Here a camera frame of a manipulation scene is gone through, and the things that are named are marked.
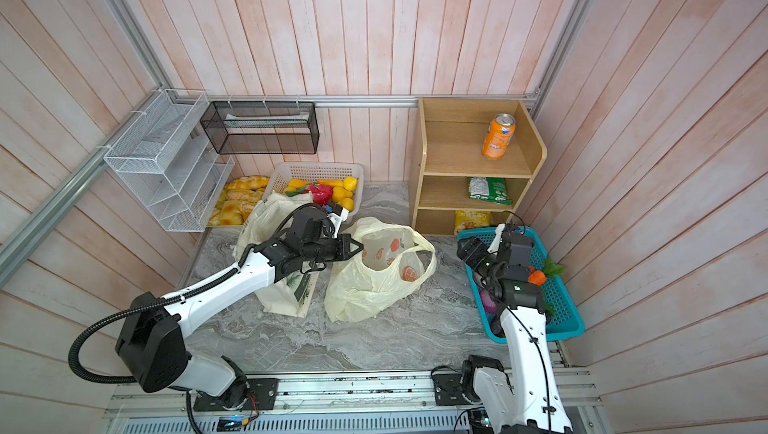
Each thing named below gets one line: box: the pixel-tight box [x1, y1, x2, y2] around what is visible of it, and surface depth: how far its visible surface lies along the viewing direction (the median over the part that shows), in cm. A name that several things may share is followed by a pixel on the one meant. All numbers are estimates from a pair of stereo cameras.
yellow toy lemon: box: [343, 176, 359, 192], surface depth 116 cm
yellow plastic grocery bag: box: [367, 217, 437, 312], surface depth 76 cm
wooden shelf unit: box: [411, 97, 547, 235], surface depth 92 cm
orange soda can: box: [482, 113, 516, 160], surface depth 78 cm
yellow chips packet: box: [454, 210, 491, 235], surface depth 106 cm
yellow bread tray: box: [207, 175, 270, 227], surface depth 109 cm
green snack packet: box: [467, 176, 513, 206], surface depth 93 cm
